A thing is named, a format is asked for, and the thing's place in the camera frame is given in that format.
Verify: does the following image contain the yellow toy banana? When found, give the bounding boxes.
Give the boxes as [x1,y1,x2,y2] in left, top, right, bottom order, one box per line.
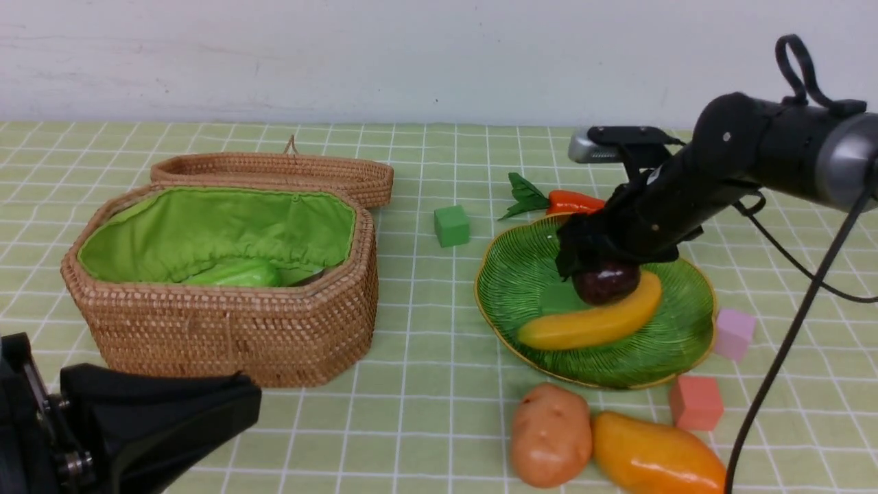
[517,271,663,351]

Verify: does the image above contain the orange toy mango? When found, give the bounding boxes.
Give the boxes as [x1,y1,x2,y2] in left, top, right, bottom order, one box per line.
[592,412,726,493]

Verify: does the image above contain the dark purple toy eggplant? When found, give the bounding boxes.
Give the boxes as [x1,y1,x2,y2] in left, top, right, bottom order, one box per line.
[291,267,331,287]

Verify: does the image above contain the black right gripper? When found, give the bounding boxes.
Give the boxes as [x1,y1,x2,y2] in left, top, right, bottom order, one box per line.
[555,93,768,279]

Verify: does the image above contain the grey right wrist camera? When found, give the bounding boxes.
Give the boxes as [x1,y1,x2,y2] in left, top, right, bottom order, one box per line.
[568,126,687,165]

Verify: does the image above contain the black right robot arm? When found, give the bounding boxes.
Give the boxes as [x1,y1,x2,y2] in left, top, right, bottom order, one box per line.
[556,93,876,278]

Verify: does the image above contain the green checkered tablecloth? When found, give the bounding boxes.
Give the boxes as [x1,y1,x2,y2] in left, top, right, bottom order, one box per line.
[1,121,876,493]

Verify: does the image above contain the pink-red foam cube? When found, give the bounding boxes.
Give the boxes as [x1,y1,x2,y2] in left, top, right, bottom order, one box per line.
[669,374,724,432]

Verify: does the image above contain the light purple foam cube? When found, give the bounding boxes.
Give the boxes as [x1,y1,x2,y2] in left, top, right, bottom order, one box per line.
[713,307,758,362]

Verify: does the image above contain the orange toy carrot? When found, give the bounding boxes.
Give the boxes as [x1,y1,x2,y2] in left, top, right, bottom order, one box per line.
[499,172,605,221]

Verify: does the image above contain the green foam cube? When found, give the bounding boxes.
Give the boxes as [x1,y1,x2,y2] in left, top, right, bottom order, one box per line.
[434,205,471,249]

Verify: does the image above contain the green toy bitter gourd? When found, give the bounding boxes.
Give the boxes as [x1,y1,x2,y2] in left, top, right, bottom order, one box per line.
[180,259,281,287]

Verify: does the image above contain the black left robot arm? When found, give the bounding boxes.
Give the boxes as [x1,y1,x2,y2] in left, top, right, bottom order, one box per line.
[1,333,261,493]

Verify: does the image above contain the purple toy mangosteen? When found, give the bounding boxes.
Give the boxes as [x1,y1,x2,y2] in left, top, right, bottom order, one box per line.
[573,261,641,306]

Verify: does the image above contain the brown toy potato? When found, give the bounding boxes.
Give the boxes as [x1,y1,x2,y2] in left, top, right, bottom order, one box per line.
[509,382,593,489]

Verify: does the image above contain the woven wicker basket green lining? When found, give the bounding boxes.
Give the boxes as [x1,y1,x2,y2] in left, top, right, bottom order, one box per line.
[60,183,379,389]

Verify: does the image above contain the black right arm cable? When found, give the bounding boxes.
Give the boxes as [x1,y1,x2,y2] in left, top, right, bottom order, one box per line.
[724,34,878,494]

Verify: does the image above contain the woven wicker basket lid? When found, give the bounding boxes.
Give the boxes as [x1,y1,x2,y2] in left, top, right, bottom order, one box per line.
[151,137,394,209]

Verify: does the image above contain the green glass leaf plate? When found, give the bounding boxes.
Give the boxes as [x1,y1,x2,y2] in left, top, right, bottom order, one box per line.
[474,213,719,390]

